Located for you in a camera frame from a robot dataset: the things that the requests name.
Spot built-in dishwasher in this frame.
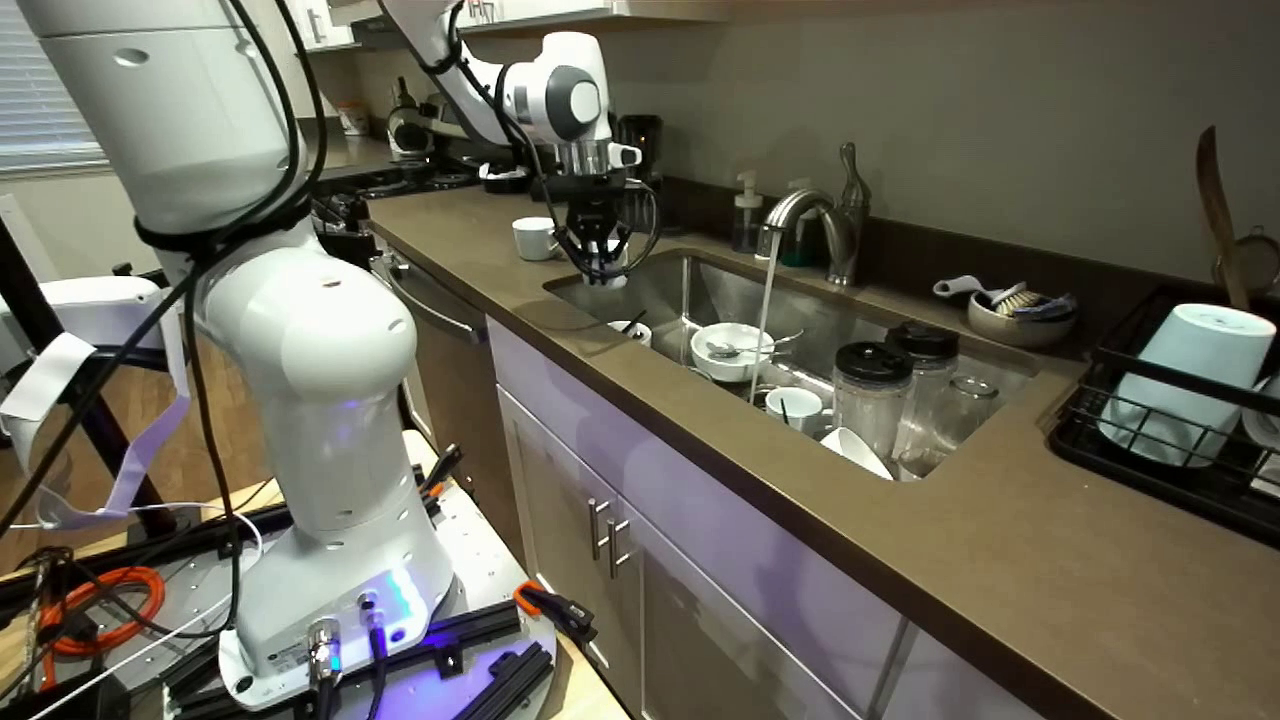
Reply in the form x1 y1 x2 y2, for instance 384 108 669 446
370 247 528 554

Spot brushed metal faucet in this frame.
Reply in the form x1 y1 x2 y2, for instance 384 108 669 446
758 183 855 292

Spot white flat ribbon strap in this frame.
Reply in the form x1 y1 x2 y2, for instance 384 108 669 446
0 330 201 530

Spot orange black clamp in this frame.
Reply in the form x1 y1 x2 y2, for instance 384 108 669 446
513 576 601 649

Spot orange cable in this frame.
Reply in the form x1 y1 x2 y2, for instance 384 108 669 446
36 565 173 661

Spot white oval plate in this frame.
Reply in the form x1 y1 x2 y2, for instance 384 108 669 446
817 425 896 484

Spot window blind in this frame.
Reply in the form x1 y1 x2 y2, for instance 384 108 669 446
0 0 111 176

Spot tall slim grey bottle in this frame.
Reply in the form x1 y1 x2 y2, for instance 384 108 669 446
829 139 875 292

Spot small white cup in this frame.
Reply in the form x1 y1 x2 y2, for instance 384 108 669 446
760 381 831 442

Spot white plastic scoop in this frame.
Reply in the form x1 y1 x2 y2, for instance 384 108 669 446
930 274 993 306

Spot pale blue cup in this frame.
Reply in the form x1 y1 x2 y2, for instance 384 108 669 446
1096 301 1280 474

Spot white robot table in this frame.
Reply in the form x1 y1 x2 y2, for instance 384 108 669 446
398 432 633 720

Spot stainless steel sink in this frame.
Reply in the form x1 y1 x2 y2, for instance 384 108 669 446
542 246 1058 489

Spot white mug handle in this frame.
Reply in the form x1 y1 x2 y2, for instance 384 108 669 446
510 211 564 267

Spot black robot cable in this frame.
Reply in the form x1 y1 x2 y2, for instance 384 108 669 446
0 0 335 638

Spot black tripod stand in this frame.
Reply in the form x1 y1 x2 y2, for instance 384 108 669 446
0 216 178 535

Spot lower kitchen cabinet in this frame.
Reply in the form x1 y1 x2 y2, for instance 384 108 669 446
484 316 1053 720

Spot white plastic box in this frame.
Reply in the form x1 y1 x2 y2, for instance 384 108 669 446
36 274 173 356

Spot white upper cabinets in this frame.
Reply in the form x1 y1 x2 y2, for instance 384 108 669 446
286 0 633 45

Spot green soap dispenser white pump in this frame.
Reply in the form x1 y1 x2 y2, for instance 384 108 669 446
785 196 823 274

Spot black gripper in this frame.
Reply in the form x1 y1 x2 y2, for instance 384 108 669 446
550 169 654 285

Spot clear soap dispenser white pump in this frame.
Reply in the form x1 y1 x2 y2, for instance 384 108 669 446
730 169 771 260

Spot round strainer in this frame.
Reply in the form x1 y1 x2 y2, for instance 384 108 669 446
1227 233 1280 306

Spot wooden spatula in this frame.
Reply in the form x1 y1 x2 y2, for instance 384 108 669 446
1194 123 1251 314

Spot white bowl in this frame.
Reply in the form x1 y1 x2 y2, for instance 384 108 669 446
687 316 779 391

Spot black wire dish rack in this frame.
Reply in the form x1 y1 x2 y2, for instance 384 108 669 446
1043 285 1280 554

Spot silver black appliance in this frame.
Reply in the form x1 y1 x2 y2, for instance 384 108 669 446
381 75 488 173

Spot black aluminium frame rails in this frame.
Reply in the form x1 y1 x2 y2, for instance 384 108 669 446
173 598 564 720

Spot clear jar black lid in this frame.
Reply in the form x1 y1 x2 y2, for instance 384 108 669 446
886 316 968 413
831 338 920 464

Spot wooden board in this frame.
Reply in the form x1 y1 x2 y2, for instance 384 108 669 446
173 476 293 534

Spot metal cabinet handle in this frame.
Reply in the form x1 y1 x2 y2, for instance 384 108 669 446
603 513 640 582
585 494 615 565

